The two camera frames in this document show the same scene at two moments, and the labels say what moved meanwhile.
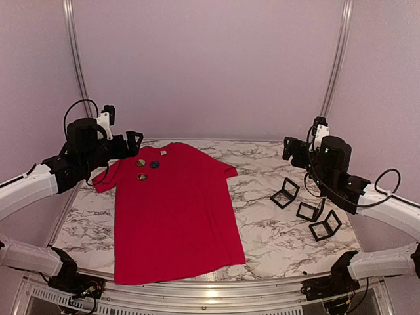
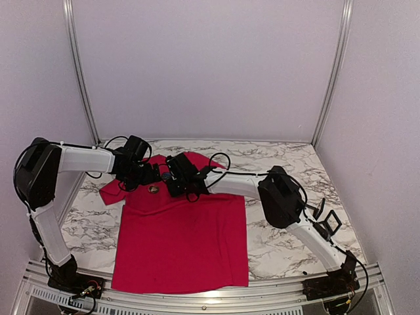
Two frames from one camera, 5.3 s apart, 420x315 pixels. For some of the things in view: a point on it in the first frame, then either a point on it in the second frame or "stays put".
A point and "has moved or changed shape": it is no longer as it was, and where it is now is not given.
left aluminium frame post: (71, 18) stays put
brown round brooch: (142, 176) has moved or changed shape
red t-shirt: (174, 214) has moved or changed shape
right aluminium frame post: (347, 14) stays put
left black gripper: (122, 153) -> (149, 177)
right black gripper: (289, 150) -> (174, 191)
